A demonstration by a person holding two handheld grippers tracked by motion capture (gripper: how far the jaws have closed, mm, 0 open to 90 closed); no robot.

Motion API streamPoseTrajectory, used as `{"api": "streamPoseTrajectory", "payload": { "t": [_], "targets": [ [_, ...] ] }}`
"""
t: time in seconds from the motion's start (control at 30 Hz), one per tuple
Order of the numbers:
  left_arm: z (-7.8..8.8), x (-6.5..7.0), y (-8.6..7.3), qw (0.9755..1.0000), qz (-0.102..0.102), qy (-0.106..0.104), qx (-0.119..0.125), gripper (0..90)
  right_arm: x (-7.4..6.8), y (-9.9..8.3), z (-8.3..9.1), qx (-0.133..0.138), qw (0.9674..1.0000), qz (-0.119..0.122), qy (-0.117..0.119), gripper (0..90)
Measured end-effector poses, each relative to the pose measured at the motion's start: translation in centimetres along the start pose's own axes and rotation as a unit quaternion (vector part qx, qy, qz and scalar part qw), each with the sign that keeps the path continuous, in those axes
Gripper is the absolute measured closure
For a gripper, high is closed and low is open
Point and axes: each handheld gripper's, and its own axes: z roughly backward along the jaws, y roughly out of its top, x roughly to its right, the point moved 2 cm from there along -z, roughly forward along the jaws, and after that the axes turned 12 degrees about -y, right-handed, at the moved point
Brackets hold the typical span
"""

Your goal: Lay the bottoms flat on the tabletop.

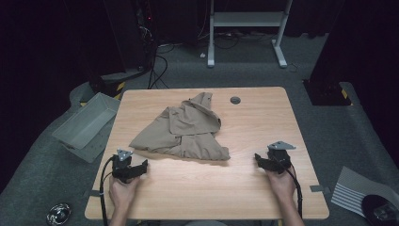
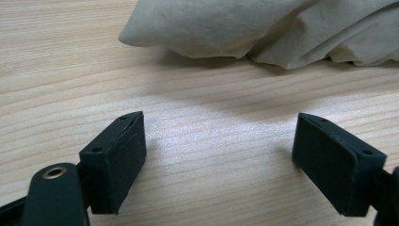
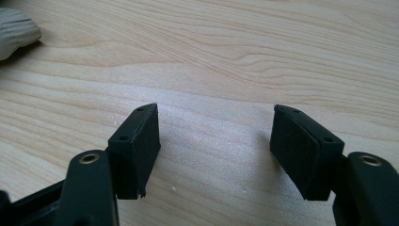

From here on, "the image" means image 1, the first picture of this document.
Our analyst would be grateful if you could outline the black floor cables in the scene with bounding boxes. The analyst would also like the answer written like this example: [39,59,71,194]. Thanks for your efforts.
[146,42,176,90]

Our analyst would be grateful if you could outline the grey striped board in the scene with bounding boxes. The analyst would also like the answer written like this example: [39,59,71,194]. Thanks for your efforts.
[330,166,399,218]

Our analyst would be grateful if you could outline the person's right hand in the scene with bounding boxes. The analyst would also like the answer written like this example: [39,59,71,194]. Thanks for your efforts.
[265,165,297,205]

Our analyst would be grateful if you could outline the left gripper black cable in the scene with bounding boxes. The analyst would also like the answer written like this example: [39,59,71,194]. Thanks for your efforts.
[99,155,116,226]

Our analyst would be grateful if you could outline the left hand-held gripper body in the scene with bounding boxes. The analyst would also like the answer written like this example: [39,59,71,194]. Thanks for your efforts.
[111,148,136,185]

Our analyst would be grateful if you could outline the black round object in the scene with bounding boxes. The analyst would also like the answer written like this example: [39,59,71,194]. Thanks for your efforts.
[360,194,399,226]

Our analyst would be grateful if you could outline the khaki shorts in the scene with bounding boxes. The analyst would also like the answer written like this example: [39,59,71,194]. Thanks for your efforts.
[128,91,231,162]

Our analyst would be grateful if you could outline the black stand base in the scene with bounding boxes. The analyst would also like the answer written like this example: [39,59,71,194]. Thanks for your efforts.
[302,78,353,107]

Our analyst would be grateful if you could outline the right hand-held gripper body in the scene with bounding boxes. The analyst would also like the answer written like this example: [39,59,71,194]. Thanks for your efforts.
[265,140,297,174]

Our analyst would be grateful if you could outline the black equipment rack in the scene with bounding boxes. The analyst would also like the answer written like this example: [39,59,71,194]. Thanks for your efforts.
[88,0,158,98]

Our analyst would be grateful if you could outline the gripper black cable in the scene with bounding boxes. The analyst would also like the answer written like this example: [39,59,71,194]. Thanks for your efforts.
[99,155,116,226]
[283,162,304,219]

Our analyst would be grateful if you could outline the white metal stand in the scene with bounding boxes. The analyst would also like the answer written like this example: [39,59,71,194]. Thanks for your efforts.
[207,0,294,69]

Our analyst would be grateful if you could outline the cable bundle under stand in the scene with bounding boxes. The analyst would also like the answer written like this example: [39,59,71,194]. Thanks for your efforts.
[197,28,279,50]

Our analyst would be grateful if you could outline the person's left hand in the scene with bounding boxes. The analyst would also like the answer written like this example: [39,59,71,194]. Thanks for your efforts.
[108,174,143,211]

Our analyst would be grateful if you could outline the grey plastic bin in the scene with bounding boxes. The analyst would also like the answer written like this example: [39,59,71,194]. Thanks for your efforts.
[51,91,121,164]

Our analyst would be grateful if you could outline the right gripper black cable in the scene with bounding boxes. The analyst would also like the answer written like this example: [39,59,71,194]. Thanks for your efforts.
[283,162,304,219]

